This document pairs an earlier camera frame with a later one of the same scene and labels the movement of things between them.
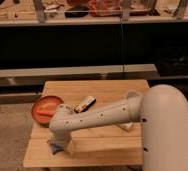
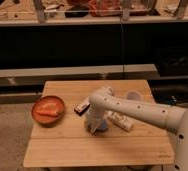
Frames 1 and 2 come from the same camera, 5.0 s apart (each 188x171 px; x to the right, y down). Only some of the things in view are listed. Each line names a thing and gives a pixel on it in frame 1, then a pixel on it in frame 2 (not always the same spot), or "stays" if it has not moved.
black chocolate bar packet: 90,100 stays
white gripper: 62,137 -> 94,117
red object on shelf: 105,8 stays
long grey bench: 35,78 stays
